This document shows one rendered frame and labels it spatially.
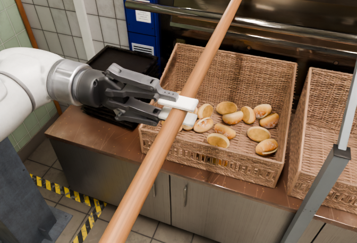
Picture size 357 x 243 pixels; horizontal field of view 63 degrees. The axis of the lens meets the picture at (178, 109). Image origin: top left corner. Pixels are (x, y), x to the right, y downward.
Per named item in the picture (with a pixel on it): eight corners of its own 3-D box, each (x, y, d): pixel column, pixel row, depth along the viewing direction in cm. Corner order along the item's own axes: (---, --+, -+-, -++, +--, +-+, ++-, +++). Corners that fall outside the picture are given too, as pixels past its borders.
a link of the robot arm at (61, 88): (79, 84, 68) (102, 90, 67) (54, 109, 62) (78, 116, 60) (69, 50, 62) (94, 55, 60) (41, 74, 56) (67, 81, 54)
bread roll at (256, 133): (248, 124, 126) (248, 123, 131) (245, 139, 126) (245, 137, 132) (272, 129, 124) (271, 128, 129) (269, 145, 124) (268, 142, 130)
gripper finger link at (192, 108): (163, 94, 56) (163, 91, 56) (198, 102, 55) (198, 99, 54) (157, 104, 54) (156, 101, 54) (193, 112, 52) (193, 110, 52)
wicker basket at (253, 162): (175, 86, 158) (175, 40, 139) (283, 108, 145) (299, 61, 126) (138, 154, 124) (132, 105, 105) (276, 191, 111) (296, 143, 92)
